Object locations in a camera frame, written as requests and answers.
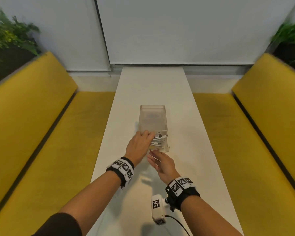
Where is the person's right hand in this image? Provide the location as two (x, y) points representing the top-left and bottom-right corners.
(147, 149), (181, 185)

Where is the person's left hand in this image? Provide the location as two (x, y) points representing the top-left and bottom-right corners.
(124, 130), (156, 167)

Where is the white cable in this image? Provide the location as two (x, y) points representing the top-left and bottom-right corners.
(150, 133), (169, 148)

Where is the person's right forearm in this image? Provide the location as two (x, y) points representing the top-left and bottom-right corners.
(181, 195), (244, 236)

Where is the person's left forearm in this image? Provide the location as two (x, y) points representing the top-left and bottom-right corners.
(59, 170), (123, 236)

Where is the clear plastic box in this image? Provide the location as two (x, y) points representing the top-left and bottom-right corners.
(138, 105), (171, 153)

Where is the black marker wristband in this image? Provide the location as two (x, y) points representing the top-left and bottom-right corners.
(106, 157), (135, 188)
(165, 177), (201, 212)

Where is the yellow upholstered bench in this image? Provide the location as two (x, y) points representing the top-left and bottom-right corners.
(193, 53), (295, 236)
(0, 51), (116, 236)

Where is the wide white roller blind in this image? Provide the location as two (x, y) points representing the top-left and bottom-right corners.
(95, 0), (295, 66)

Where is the black sleeve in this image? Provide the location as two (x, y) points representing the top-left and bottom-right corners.
(31, 213), (83, 236)

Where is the narrow white roller blind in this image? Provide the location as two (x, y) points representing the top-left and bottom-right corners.
(0, 0), (111, 72)

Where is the black planter box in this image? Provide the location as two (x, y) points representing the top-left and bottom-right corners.
(0, 44), (41, 87)
(273, 42), (295, 76)

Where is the green leafy plant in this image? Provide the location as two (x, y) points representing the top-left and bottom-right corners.
(0, 8), (41, 62)
(270, 18), (295, 65)

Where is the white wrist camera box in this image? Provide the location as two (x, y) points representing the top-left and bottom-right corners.
(151, 194), (168, 226)

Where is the black camera cable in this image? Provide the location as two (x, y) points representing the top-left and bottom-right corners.
(165, 215), (190, 236)

